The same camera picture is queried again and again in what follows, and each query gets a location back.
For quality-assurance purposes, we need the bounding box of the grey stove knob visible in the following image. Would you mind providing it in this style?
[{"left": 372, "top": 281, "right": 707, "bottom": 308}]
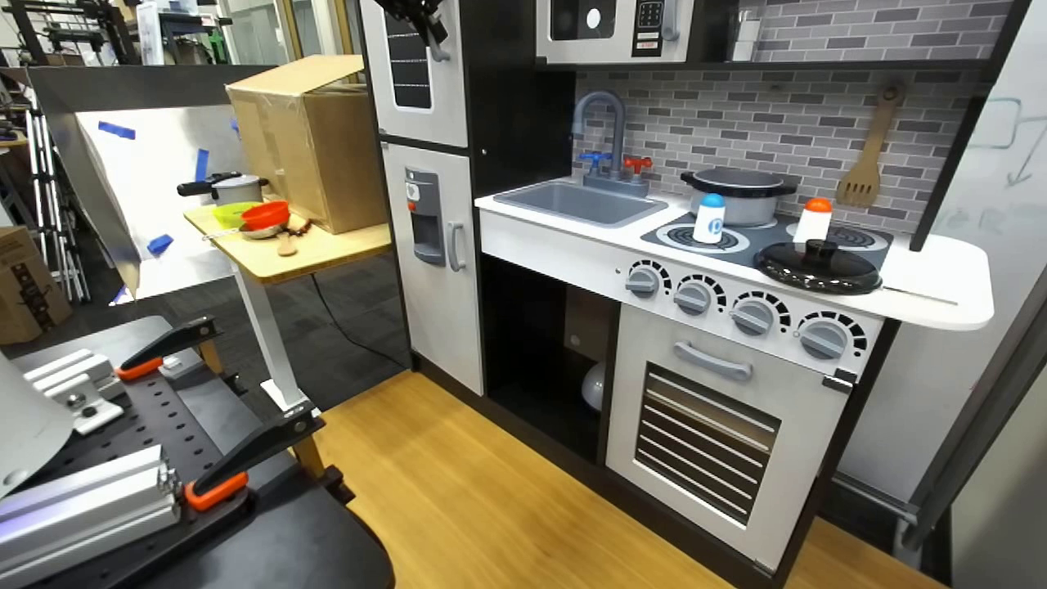
[
  {"left": 795, "top": 308, "right": 872, "bottom": 368},
  {"left": 672, "top": 273, "right": 731, "bottom": 322},
  {"left": 621, "top": 260, "right": 675, "bottom": 303},
  {"left": 728, "top": 289, "right": 795, "bottom": 339}
]

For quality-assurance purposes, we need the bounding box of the large framed whiteboard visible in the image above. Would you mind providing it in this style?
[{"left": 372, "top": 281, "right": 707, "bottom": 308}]
[{"left": 839, "top": 0, "right": 1047, "bottom": 554}]

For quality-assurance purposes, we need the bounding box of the green plastic bowl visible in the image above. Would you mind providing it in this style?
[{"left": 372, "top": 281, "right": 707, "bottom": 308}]
[{"left": 210, "top": 200, "right": 261, "bottom": 231}]

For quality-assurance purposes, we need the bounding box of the silver pot black handle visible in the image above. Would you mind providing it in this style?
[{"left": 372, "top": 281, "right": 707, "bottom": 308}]
[{"left": 172, "top": 170, "right": 272, "bottom": 211}]

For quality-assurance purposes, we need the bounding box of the black perforated mounting table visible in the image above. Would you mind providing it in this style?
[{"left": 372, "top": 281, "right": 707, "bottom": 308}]
[{"left": 0, "top": 314, "right": 395, "bottom": 589}]

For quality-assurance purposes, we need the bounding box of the light wooden side table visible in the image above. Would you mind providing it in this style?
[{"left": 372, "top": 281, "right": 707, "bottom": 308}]
[{"left": 182, "top": 200, "right": 395, "bottom": 418}]

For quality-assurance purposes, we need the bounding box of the grey toy faucet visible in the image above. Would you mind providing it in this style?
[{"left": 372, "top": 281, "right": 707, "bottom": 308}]
[{"left": 568, "top": 88, "right": 630, "bottom": 189}]

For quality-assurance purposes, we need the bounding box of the red bowl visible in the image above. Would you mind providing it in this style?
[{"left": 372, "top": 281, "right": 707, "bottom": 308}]
[{"left": 236, "top": 195, "right": 296, "bottom": 238}]

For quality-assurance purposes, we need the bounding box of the white grille oven door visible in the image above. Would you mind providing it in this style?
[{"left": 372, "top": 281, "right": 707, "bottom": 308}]
[{"left": 603, "top": 303, "right": 853, "bottom": 574}]

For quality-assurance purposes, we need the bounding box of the white toy microwave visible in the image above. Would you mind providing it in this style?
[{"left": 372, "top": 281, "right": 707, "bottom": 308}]
[{"left": 532, "top": 0, "right": 699, "bottom": 70}]

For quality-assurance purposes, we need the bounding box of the grey lidded toy pot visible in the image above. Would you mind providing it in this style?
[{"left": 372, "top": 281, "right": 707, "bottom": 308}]
[{"left": 676, "top": 166, "right": 802, "bottom": 229}]

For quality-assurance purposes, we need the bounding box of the white shaker orange cap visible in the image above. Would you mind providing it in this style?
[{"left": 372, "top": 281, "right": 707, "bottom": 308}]
[{"left": 792, "top": 193, "right": 839, "bottom": 253}]

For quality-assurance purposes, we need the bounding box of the black orange bar clamp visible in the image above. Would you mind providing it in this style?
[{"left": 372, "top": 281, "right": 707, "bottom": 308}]
[
  {"left": 114, "top": 314, "right": 219, "bottom": 390},
  {"left": 176, "top": 405, "right": 328, "bottom": 520}
]

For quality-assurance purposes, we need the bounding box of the small aluminium bracket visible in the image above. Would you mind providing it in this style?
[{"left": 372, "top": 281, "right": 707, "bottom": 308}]
[{"left": 19, "top": 347, "right": 128, "bottom": 440}]

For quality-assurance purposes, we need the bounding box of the large brown cardboard box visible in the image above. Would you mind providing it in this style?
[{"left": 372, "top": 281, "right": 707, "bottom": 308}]
[{"left": 222, "top": 51, "right": 394, "bottom": 237}]

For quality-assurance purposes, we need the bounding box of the long aluminium extrusion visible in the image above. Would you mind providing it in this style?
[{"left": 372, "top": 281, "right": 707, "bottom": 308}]
[{"left": 0, "top": 443, "right": 182, "bottom": 589}]

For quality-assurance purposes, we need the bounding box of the black lidded frying pan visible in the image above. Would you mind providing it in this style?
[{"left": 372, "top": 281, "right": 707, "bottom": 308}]
[{"left": 753, "top": 237, "right": 888, "bottom": 297}]

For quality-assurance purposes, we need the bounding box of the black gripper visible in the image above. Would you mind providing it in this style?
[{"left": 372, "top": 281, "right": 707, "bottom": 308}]
[{"left": 372, "top": 0, "right": 453, "bottom": 49}]

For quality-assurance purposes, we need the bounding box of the white dispenser fridge door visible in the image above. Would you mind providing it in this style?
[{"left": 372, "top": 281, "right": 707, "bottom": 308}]
[{"left": 381, "top": 142, "right": 489, "bottom": 399}]

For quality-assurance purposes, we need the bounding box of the white notes cabinet door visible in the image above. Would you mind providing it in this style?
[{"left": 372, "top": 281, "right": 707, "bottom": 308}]
[{"left": 358, "top": 0, "right": 476, "bottom": 151}]

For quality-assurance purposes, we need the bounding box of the white board blue tape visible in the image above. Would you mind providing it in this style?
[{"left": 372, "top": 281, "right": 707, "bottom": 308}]
[{"left": 71, "top": 101, "right": 261, "bottom": 303}]

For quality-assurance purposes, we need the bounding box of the wooden slotted spatula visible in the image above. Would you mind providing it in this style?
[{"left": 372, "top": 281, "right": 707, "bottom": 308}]
[{"left": 833, "top": 84, "right": 905, "bottom": 213}]

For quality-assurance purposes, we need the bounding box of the white shaker blue cap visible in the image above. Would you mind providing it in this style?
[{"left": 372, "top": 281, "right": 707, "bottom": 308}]
[{"left": 692, "top": 189, "right": 731, "bottom": 250}]

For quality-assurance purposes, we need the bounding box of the black white toy kitchen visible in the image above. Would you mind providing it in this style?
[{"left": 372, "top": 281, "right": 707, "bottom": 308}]
[{"left": 358, "top": 0, "right": 1035, "bottom": 589}]

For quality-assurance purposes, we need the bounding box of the small printed cardboard box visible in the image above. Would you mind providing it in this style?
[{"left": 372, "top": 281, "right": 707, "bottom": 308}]
[{"left": 0, "top": 224, "right": 75, "bottom": 347}]

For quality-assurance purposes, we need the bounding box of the grey plastic sink basin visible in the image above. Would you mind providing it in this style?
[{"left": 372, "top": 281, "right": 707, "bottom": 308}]
[{"left": 492, "top": 177, "right": 672, "bottom": 231}]

